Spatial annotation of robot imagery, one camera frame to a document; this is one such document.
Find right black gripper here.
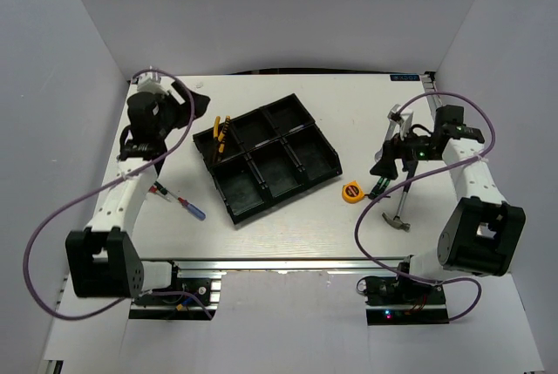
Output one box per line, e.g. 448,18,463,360
369,122,439,180

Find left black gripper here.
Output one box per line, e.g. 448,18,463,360
153,81,209,139

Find green black precision screwdriver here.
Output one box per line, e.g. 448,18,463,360
368,175,390,201

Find yellow long-nose pliers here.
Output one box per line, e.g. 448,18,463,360
212,116,221,163

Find yellow black pliers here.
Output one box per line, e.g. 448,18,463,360
217,116,231,161

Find orange tape measure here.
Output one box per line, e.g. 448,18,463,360
342,180,365,204

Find blue handle screwdriver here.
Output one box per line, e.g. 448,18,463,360
167,190,206,221

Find silver wrench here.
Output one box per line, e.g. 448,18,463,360
384,104,413,141

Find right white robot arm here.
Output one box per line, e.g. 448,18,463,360
370,105,526,303

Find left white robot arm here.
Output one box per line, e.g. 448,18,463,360
65,83,210,303

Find black six-compartment tray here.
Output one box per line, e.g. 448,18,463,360
193,93,343,225

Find black handle claw hammer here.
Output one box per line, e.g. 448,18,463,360
382,161,418,232

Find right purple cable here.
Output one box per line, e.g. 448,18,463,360
353,92,499,321

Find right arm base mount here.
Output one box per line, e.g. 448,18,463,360
356,276,449,326

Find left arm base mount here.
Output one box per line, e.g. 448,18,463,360
129,262,222,321

